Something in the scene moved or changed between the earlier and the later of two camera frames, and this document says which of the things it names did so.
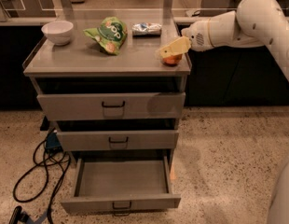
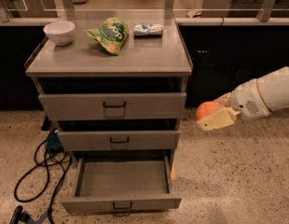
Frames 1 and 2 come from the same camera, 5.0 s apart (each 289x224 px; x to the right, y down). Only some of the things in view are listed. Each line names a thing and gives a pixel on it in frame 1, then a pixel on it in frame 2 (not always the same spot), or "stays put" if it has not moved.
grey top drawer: [116, 105] stays put
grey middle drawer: [116, 140] stays put
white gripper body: [197, 36] → [246, 99]
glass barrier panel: [144, 3] stays put
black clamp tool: [19, 216] stays put
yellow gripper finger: [175, 48] → [223, 118]
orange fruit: [172, 61] → [205, 107]
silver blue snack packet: [146, 30] stays put
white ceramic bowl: [58, 32] stays put
